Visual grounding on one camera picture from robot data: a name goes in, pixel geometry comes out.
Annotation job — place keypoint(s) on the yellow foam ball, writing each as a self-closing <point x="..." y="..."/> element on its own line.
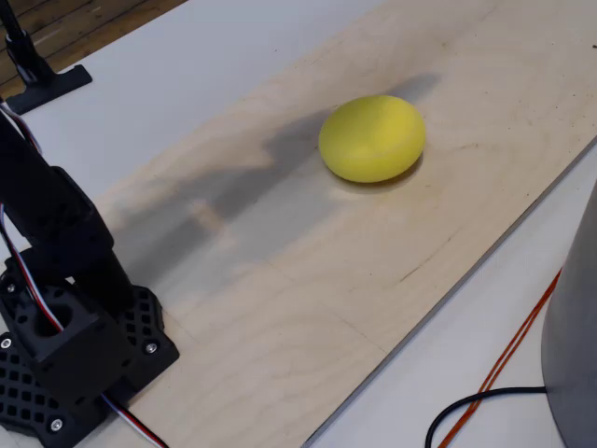
<point x="373" y="140"/>

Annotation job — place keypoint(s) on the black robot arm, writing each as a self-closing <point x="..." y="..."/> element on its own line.
<point x="70" y="224"/>

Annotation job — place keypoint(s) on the light plywood board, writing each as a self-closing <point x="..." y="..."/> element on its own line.
<point x="326" y="280"/>

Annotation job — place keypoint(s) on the black stand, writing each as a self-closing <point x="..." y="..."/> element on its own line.
<point x="56" y="86"/>

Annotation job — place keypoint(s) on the grey round lamp shade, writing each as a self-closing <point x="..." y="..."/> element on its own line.
<point x="578" y="326"/>

